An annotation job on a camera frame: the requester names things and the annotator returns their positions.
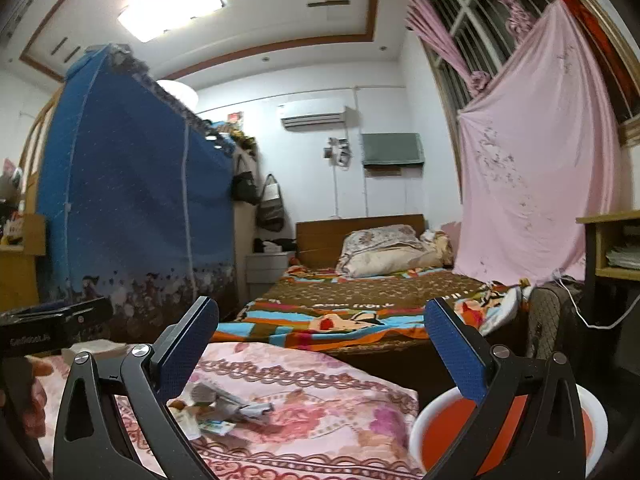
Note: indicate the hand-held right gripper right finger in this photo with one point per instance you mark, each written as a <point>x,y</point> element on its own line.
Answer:
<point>455,355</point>

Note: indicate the orange bucket with white rim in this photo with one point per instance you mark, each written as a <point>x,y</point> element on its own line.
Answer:
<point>445,435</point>

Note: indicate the red picture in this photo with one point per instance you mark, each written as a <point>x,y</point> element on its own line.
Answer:
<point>236,119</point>

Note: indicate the pink curtain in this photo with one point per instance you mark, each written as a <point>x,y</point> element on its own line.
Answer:
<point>440,30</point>

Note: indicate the black handbag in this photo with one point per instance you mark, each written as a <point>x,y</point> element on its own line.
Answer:
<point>245,187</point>

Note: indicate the grey plush toy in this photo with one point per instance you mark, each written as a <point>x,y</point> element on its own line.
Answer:
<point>10,175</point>

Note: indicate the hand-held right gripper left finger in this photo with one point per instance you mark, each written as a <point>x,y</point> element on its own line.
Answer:
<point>187,350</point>

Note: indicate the black item on nightstand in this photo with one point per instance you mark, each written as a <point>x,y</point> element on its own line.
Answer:
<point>265,245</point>

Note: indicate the grey patterned cloth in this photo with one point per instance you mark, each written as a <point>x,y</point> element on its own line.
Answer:
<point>207,392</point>

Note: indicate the colourful patterned bedsheet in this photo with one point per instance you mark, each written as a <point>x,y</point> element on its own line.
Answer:
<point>325,295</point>

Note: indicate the wooden shelf unit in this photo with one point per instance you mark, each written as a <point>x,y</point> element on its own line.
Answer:
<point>25,270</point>

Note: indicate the ceiling light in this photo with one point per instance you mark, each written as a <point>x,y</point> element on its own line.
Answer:
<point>170,5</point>

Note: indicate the blue fabric wardrobe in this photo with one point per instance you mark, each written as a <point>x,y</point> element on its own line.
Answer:
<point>125,185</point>

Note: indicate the red cloth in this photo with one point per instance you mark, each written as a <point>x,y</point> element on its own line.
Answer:
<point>575,2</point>

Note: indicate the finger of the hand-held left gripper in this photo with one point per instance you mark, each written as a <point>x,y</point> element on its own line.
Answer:
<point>92,320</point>

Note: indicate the white air conditioner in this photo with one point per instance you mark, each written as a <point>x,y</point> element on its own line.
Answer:
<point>310,116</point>

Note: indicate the cream pillow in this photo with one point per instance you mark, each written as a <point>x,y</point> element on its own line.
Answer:
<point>390,262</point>

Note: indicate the beige cardboard box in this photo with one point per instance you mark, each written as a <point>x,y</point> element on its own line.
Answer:
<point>100,347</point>

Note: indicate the person's left hand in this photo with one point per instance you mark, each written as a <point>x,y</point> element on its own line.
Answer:
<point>39,375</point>

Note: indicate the wall socket with photos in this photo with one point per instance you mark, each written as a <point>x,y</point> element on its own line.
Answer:
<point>342,155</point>

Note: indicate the floral pillow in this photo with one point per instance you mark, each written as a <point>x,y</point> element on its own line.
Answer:
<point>380,237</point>

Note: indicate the grey covered wall unit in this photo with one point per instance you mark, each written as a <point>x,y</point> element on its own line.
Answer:
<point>392,147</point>

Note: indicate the barred window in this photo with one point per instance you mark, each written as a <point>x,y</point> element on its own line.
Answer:
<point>465,5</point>

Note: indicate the black and white tote bag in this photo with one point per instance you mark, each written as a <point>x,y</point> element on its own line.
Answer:
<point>270,210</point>

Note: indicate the white nightstand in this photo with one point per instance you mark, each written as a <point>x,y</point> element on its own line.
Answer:
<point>265,272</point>

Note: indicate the stack of papers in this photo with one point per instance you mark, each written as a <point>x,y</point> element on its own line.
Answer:
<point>625,256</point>

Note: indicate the wooden bed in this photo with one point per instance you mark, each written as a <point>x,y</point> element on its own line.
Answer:
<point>320,232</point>

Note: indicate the pink floral blanket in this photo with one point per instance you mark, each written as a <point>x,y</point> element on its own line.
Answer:
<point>325,410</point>

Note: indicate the pink hanging sheet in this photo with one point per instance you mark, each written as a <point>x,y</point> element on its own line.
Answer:
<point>535,160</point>

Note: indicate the wooden desk shelf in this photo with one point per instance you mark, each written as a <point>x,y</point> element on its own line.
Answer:
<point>610,217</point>

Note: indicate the yellow cloth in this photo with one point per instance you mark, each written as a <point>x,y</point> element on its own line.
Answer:
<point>440,245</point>

